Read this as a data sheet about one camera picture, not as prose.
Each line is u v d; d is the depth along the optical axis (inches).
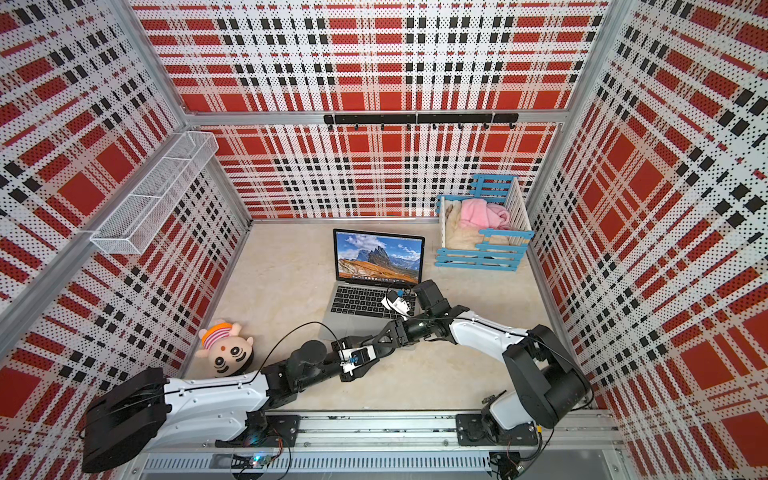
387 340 29.5
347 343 27.8
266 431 26.2
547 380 17.0
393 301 30.2
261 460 27.2
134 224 27.5
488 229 40.1
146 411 16.6
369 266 38.6
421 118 34.8
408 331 28.4
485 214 40.8
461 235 41.4
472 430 28.9
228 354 30.9
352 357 25.5
